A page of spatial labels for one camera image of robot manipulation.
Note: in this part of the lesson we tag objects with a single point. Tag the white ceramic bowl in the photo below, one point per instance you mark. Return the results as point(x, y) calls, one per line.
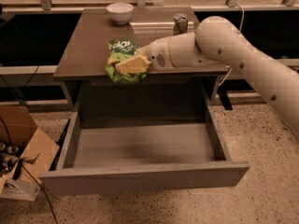
point(120, 13)

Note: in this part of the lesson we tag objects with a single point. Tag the silver drink can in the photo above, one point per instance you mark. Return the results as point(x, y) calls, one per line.
point(180, 24)

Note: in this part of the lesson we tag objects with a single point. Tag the cardboard box with junk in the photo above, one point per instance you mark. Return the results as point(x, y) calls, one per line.
point(26, 153)

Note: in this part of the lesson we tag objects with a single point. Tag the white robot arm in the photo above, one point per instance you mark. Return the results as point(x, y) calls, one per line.
point(217, 40)

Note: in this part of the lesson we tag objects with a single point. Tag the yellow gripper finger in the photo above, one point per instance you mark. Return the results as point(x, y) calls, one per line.
point(142, 51)
point(135, 65)

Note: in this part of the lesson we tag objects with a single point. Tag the green rice chip bag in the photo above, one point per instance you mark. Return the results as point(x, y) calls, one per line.
point(120, 51)

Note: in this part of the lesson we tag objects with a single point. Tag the open grey top drawer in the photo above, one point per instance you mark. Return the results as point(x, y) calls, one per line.
point(142, 138)

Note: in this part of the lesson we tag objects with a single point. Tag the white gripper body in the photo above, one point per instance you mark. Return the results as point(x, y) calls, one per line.
point(159, 53)

